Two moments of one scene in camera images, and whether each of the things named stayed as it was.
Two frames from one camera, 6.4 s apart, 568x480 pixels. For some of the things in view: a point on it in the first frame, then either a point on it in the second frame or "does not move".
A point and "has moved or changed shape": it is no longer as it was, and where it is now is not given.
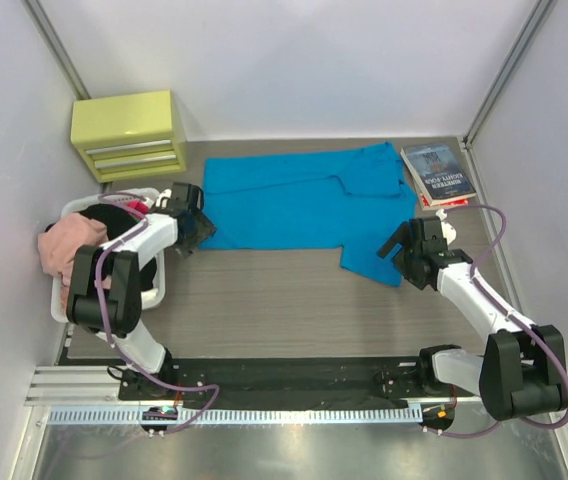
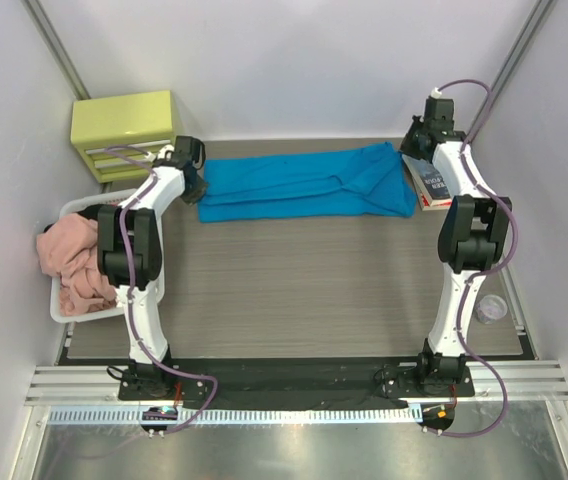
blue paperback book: [436, 173] does not move
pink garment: [59, 243] does not move
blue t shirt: [351, 199] has moved or changed shape
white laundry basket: [151, 300] does not move
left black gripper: [192, 226] → [194, 189]
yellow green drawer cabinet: [128, 137] does not move
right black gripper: [403, 248] → [411, 145]
